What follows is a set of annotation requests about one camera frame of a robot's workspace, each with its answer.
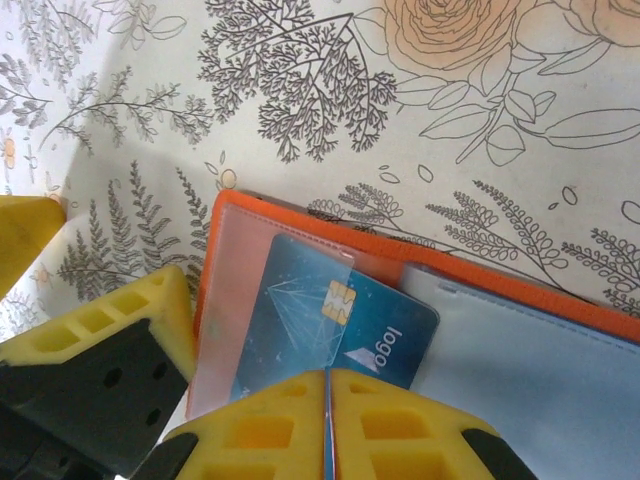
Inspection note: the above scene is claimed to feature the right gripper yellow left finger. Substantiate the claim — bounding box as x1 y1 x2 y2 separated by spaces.
132 369 329 480

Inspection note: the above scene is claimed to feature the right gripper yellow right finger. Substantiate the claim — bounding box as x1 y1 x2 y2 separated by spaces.
330 368 539 480

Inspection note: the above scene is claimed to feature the blue credit card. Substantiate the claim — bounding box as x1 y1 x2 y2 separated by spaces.
229 233 441 401

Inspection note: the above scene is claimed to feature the orange leather card holder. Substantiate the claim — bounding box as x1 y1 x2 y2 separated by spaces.
186 188 640 480

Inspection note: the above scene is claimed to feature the floral patterned table cover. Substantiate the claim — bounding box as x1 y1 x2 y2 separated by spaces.
0 0 640 441

